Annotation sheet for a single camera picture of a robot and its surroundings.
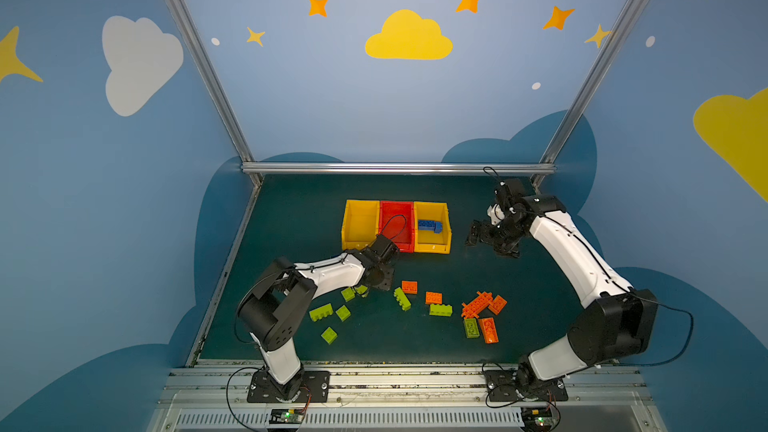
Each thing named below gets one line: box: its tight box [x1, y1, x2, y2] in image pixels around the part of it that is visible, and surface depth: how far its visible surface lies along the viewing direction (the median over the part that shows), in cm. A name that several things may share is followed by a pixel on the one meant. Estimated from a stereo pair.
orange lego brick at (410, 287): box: [402, 280, 418, 294], surface depth 93 cm
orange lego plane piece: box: [461, 291, 493, 319], surface depth 88 cm
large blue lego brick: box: [418, 220, 443, 234], surface depth 106 cm
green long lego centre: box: [393, 287, 411, 311], surface depth 90 cm
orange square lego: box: [488, 295, 508, 315], surface depth 90 cm
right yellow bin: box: [414, 201, 452, 254], surface depth 104 cm
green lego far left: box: [309, 303, 334, 321], surface depth 86 cm
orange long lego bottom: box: [478, 317, 499, 344], surface depth 84 cm
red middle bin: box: [378, 201, 415, 253], surface depth 104 cm
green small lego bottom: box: [320, 326, 338, 345], surface depth 83 cm
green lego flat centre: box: [429, 303, 453, 317], surface depth 88 cm
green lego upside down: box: [464, 318, 480, 339], surface depth 85 cm
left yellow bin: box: [341, 200, 380, 251], surface depth 106 cm
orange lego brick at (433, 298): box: [425, 291, 443, 305], surface depth 90 cm
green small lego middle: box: [335, 304, 351, 322], surface depth 87 cm
